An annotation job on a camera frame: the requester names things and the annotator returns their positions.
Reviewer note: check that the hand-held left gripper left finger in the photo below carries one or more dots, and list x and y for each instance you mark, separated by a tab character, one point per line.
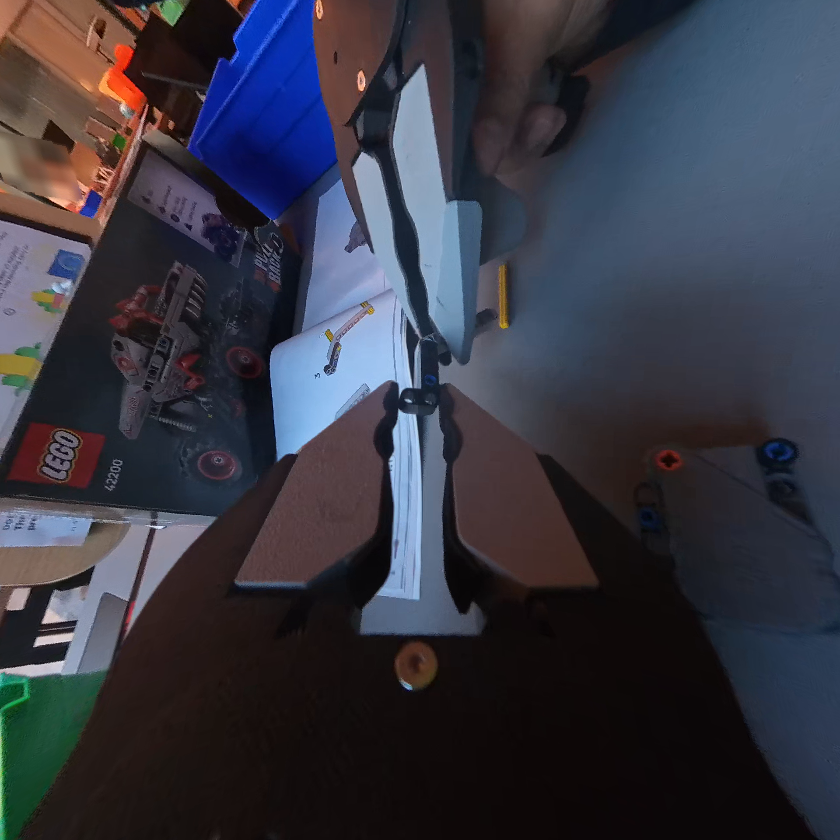
321	505

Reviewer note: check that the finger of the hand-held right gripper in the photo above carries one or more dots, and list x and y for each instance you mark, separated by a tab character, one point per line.
423	144
380	216

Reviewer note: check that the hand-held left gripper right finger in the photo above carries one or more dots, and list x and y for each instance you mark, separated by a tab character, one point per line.
512	512

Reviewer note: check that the black lego beam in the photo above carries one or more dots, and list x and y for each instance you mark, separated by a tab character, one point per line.
428	358

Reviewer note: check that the lego instruction booklet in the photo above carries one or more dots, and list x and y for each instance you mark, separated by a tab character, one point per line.
328	394

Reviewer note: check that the long yellow lego axle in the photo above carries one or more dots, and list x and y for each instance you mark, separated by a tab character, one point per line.
503	295

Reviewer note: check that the red lego pin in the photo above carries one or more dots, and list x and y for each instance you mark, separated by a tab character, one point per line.
669	460

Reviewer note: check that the black lego set box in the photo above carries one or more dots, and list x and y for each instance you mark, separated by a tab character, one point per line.
151	341

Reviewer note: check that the dark lego pin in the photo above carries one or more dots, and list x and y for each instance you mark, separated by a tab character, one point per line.
782	492

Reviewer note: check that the person's right hand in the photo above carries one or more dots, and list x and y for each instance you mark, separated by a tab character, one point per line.
525	52

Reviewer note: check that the black beam with blue pin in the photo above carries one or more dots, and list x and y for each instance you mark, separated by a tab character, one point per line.
649	515

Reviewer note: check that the blue plastic bin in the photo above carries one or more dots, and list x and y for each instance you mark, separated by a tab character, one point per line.
269	111

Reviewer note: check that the dark storage box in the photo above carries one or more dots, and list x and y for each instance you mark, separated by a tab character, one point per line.
177	59

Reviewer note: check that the tan cardboard sheet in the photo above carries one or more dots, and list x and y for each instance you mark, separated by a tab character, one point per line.
59	561

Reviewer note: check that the orange plastic item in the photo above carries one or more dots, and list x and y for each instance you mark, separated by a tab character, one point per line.
121	75

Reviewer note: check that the green plastic bin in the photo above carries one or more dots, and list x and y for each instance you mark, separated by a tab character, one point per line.
39	754

